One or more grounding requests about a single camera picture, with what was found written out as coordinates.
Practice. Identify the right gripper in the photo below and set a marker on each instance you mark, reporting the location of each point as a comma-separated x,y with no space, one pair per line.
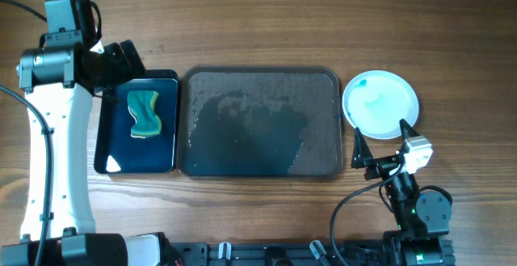
363,154

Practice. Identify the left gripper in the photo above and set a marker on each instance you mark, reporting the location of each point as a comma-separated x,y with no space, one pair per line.
124,70

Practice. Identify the white plate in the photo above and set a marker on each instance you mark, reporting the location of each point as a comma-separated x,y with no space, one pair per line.
376,100

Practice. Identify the green yellow sponge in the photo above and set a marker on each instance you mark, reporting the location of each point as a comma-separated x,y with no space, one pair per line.
141,106

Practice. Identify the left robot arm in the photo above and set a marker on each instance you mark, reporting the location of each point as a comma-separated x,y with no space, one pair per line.
58,81

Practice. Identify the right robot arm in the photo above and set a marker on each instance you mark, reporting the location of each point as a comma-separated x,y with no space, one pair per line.
422,214

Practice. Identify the black water-filled tray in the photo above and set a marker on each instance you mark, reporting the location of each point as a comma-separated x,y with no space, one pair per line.
116,152

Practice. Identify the brown serving tray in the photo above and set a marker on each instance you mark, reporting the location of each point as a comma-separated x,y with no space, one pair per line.
260,122

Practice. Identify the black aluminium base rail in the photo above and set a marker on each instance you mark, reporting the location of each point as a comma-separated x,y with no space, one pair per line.
274,254

